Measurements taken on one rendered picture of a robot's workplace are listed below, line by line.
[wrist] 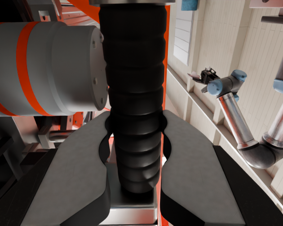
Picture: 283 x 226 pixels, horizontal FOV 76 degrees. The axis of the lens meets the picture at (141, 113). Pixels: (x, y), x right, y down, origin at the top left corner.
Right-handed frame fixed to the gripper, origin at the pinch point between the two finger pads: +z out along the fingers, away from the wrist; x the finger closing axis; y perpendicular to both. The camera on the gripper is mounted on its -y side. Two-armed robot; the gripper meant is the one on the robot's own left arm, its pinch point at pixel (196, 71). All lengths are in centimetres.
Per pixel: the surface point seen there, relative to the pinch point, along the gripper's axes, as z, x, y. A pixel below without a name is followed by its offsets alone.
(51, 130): -52, 83, 44
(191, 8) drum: 513, -383, -173
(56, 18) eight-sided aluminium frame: -28, 75, 58
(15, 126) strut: -55, 87, 51
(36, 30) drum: -54, 77, 65
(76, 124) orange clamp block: -40, 80, 31
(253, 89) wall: 128, -320, -240
